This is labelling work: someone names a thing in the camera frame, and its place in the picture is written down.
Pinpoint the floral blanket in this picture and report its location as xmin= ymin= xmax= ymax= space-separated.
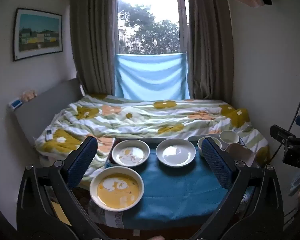
xmin=34 ymin=94 xmax=269 ymax=180

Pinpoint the beige plastic basin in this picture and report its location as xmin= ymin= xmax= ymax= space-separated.
xmin=224 ymin=142 xmax=255 ymax=167

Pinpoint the plain white plate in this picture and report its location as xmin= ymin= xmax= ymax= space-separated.
xmin=156 ymin=138 xmax=196 ymax=168

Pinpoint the framed picture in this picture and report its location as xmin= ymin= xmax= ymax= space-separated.
xmin=13 ymin=8 xmax=63 ymax=62

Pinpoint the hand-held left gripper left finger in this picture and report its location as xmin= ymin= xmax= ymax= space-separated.
xmin=16 ymin=136 xmax=103 ymax=240

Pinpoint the small white bowl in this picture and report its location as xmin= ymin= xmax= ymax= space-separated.
xmin=197 ymin=136 xmax=222 ymax=157

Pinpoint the white box with blue label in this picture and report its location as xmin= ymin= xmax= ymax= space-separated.
xmin=9 ymin=97 xmax=23 ymax=111

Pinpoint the beige plush toy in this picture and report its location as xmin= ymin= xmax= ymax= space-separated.
xmin=21 ymin=89 xmax=38 ymax=102

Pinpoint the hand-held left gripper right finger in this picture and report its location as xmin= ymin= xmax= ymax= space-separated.
xmin=197 ymin=136 xmax=284 ymax=240

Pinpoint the window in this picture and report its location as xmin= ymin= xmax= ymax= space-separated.
xmin=114 ymin=0 xmax=190 ymax=55

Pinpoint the cartoon print white plate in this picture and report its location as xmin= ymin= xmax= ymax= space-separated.
xmin=111 ymin=139 xmax=150 ymax=167

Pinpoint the patterned blue tablecloth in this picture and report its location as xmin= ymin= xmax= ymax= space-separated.
xmin=86 ymin=137 xmax=255 ymax=230

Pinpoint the white cup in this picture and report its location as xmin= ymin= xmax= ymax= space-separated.
xmin=219 ymin=130 xmax=240 ymax=150

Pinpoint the grey headboard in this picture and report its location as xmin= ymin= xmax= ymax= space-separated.
xmin=7 ymin=78 xmax=85 ymax=143

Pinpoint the light blue hanging cloth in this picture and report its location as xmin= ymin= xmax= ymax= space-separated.
xmin=114 ymin=52 xmax=190 ymax=100

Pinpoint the yellow-glazed white bowl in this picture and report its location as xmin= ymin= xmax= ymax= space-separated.
xmin=89 ymin=167 xmax=144 ymax=211

